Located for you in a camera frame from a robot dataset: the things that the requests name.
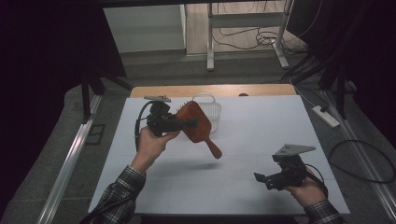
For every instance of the person's left hand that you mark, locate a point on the person's left hand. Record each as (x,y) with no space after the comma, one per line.
(149,149)

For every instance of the white desk frame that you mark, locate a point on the white desk frame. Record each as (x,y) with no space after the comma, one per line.
(246,20)

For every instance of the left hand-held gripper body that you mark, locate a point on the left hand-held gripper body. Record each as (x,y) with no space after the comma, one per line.
(162,121)

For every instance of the black plug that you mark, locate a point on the black plug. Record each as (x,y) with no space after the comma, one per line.
(324,108)

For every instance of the white plastic basket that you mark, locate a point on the white plastic basket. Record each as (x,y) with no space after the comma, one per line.
(214,113)

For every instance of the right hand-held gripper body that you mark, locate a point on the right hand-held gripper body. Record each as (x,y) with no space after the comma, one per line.
(291,174)

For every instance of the brown wooden hairbrush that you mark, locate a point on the brown wooden hairbrush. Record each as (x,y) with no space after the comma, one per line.
(199,133)

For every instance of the small dark object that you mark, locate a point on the small dark object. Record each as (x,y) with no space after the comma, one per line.
(243,94)

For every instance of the white power strip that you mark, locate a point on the white power strip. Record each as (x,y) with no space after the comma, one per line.
(327,117)

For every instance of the white table mat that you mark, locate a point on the white table mat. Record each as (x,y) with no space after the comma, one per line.
(233,180)

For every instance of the black metal stand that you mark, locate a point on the black metal stand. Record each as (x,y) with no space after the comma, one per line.
(341,93)
(85,99)

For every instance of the black curtain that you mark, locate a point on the black curtain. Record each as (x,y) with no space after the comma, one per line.
(358,40)
(40,62)

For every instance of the person's right hand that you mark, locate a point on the person's right hand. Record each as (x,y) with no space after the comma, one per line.
(309,191)

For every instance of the white cabinet panel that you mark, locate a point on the white cabinet panel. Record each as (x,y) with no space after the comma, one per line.
(144,29)

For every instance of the wooden table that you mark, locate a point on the wooden table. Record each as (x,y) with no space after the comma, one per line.
(174,91)

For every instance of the aluminium rail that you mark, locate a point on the aluminium rail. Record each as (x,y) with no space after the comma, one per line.
(361,149)
(70,168)

